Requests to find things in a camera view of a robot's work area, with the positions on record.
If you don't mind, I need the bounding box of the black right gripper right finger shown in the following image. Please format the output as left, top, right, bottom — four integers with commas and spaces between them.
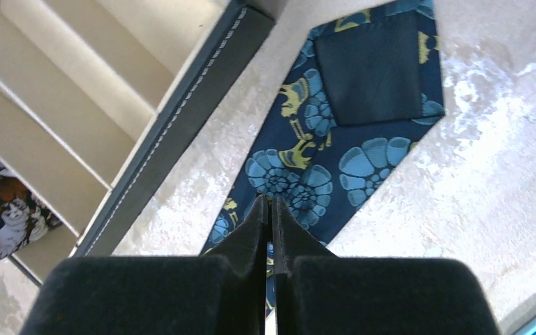
271, 198, 499, 334

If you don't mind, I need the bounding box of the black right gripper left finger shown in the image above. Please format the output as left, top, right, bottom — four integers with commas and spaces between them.
21, 196, 269, 334

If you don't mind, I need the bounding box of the navy blue shell pattern tie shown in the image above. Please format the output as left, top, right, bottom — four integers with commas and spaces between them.
200, 0, 447, 320

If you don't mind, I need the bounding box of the rolled cat pattern tie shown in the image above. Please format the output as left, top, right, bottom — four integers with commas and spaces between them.
0, 161, 63, 260

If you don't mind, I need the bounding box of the black tie display box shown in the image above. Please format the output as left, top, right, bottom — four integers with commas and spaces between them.
0, 1, 275, 285

